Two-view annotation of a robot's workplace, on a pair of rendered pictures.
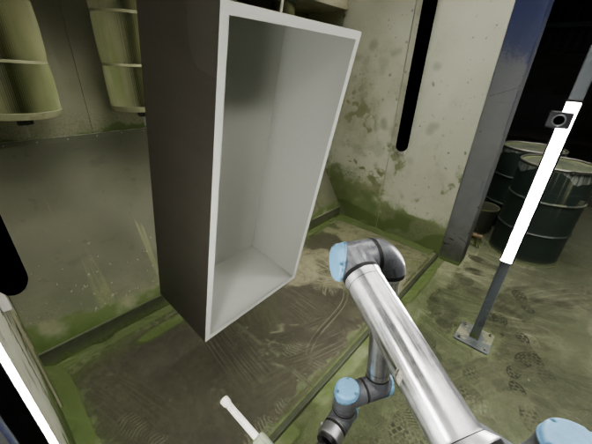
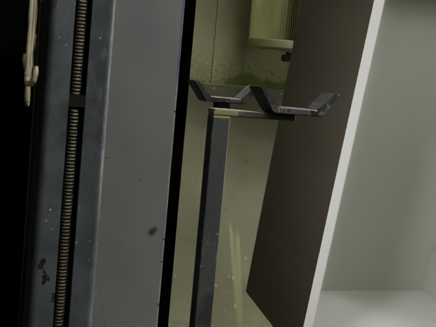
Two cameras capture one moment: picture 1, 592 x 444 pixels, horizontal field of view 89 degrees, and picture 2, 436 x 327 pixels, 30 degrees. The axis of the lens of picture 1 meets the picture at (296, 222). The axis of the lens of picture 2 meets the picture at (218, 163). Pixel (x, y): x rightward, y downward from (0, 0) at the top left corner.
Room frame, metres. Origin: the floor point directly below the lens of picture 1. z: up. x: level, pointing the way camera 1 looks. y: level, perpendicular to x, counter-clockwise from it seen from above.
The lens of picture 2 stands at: (-0.90, -0.41, 1.12)
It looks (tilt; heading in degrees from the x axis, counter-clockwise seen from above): 6 degrees down; 30
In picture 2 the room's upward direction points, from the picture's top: 5 degrees clockwise
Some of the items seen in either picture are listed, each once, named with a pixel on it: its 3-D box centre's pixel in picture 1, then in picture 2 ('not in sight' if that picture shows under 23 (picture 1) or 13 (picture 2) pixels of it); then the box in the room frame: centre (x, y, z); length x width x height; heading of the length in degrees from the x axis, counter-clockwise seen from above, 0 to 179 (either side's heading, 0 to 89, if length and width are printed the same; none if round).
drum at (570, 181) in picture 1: (539, 209); not in sight; (2.55, -2.23, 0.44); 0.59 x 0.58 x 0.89; 154
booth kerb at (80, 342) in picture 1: (245, 259); not in sight; (2.05, 0.40, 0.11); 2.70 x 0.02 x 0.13; 139
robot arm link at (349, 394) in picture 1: (348, 396); not in sight; (0.72, -0.23, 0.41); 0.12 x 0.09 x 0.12; 110
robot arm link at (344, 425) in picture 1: (342, 416); not in sight; (0.71, -0.21, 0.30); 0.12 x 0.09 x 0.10; 143
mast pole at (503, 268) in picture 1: (521, 225); not in sight; (1.42, -1.18, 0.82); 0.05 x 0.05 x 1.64; 49
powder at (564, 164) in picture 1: (559, 164); not in sight; (2.55, -2.23, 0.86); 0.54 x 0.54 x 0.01
